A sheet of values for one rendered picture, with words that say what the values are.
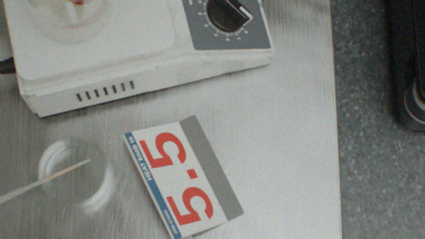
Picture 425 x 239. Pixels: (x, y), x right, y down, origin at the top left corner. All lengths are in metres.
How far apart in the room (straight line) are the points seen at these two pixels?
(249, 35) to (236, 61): 0.02
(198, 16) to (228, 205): 0.15
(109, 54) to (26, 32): 0.06
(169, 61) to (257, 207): 0.14
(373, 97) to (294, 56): 0.81
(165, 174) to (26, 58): 0.14
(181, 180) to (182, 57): 0.10
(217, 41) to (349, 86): 0.87
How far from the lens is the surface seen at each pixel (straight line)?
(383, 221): 1.47
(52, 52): 0.63
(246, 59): 0.67
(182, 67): 0.65
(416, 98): 1.31
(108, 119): 0.70
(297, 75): 0.71
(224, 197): 0.68
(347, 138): 1.49
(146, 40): 0.62
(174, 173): 0.66
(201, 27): 0.66
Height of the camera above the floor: 1.42
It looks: 75 degrees down
